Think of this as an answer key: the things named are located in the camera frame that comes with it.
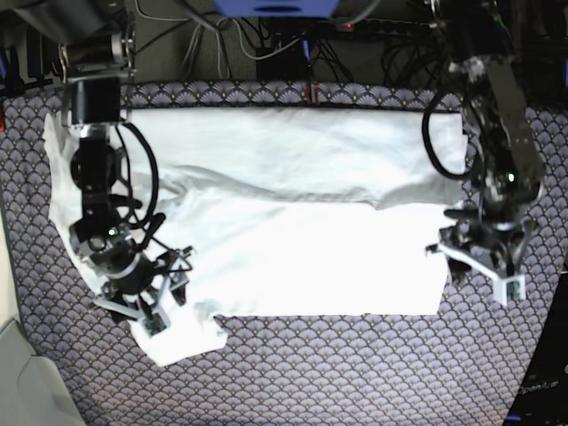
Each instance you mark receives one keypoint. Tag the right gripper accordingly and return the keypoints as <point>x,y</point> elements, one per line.
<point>113,254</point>

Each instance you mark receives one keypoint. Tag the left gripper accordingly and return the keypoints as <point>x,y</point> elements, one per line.
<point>487,248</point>

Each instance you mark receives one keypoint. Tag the white T-shirt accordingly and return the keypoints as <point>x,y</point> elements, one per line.
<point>293,212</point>

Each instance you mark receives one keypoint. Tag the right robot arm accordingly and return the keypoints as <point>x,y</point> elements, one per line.
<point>97,56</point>

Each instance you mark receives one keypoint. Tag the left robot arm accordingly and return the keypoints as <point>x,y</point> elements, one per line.
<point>507,171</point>

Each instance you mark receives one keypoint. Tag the fan patterned table cloth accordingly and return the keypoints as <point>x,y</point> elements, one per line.
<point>462,366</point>

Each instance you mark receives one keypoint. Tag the black box with OpenArm label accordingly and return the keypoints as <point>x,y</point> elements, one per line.
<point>542,396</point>

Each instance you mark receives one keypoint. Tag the red clamp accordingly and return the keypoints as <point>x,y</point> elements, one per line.
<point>312,94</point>

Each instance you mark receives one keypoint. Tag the black power adapter box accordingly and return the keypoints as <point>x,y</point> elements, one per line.
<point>289,65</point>

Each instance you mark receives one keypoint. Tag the white power strip red switch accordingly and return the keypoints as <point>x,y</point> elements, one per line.
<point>375,27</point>

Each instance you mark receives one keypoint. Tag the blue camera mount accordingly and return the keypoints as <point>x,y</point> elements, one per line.
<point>277,8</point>

